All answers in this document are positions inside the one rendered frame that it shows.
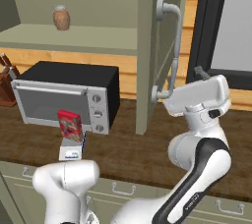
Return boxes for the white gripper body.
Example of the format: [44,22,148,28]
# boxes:
[162,74,232,118]

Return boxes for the olive green cabinet door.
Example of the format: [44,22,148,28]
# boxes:
[135,0,190,136]

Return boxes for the red cereal box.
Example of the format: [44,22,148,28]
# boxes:
[56,109,85,144]

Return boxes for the black framed window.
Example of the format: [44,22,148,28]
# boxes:
[185,0,252,91]

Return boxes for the black and silver toaster oven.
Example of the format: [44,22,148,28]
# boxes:
[10,60,121,136]

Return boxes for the olive green base cabinets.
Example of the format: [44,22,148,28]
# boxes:
[0,160,252,224]

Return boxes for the brown ceramic jar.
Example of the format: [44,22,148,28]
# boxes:
[52,4,72,32]

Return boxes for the brown knife block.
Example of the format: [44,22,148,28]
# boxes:
[0,52,21,108]

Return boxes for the grey cabinet door handle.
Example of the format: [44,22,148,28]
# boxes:
[150,0,183,104]

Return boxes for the olive green wall cabinet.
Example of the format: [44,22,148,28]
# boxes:
[0,0,139,56]

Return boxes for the silver toaster oven door handle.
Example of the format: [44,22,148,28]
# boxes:
[14,84,89,97]

